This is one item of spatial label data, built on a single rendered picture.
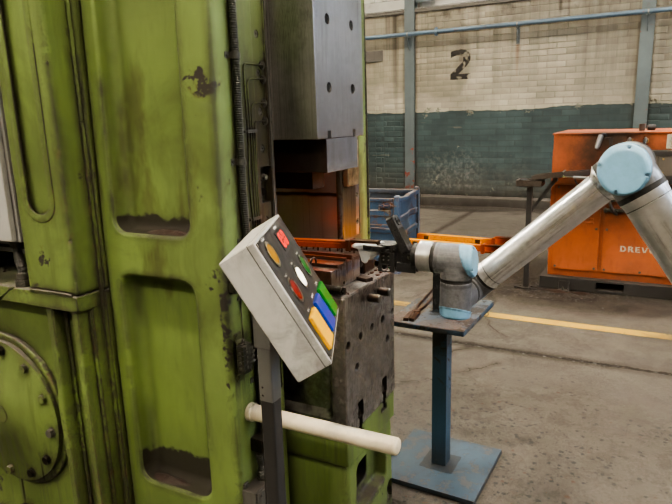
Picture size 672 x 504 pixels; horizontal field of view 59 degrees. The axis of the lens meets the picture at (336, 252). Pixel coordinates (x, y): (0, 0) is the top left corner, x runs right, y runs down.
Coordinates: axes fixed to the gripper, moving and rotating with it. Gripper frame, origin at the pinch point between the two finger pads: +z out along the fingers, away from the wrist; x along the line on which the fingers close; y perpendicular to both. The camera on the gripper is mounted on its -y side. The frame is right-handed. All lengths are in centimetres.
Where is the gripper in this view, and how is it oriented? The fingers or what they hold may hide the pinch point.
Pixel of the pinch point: (356, 243)
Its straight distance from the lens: 183.9
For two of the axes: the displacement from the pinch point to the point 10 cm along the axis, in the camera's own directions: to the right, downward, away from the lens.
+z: -8.9, -0.9, 4.5
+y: 0.2, 9.7, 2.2
